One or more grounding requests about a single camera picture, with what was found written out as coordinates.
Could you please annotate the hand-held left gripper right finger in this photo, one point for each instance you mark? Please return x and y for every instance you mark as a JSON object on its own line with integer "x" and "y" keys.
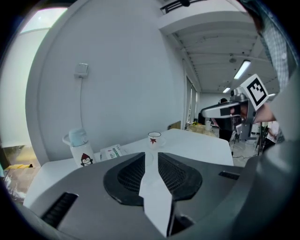
{"x": 206, "y": 185}

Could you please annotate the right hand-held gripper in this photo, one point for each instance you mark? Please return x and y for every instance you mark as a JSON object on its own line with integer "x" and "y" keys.
{"x": 256, "y": 91}

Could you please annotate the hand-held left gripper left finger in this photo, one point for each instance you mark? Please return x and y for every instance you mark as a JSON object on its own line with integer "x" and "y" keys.
{"x": 93, "y": 187}

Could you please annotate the clear glass cup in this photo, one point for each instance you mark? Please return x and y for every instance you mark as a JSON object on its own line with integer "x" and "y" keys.
{"x": 151, "y": 158}

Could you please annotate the white leaf-print cup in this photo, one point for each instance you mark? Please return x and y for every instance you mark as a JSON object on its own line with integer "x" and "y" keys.
{"x": 154, "y": 140}

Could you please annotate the person's right forearm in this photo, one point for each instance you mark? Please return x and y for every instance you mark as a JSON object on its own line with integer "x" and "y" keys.
{"x": 264, "y": 114}

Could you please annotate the person's right hand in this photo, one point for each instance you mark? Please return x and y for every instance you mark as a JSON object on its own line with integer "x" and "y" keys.
{"x": 244, "y": 110}

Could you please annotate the white mug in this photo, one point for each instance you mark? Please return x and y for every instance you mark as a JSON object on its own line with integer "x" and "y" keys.
{"x": 208, "y": 125}

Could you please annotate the long ceiling light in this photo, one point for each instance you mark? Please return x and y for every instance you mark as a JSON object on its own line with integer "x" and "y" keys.
{"x": 242, "y": 69}
{"x": 226, "y": 90}

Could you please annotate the white penguin thermos bottle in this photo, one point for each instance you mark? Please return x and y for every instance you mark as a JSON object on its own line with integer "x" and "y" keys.
{"x": 82, "y": 152}

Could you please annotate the white wet wipes pack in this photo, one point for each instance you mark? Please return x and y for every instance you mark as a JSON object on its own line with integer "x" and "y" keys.
{"x": 111, "y": 152}

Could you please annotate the brown cardboard sheet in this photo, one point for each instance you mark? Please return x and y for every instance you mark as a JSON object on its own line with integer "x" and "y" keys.
{"x": 174, "y": 125}

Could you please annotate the yellow lidded storage bin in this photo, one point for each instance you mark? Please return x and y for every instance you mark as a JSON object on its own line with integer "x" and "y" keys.
{"x": 18, "y": 166}

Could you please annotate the grey plaid shirt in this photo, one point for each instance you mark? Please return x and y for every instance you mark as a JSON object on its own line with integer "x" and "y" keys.
{"x": 276, "y": 42}

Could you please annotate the black ceiling vent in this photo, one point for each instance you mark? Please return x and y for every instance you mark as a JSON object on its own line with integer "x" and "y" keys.
{"x": 182, "y": 5}

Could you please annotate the glass door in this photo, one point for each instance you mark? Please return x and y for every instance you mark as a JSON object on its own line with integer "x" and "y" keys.
{"x": 14, "y": 82}

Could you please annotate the white wall switch box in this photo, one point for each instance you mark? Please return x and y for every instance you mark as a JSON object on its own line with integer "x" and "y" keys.
{"x": 81, "y": 70}

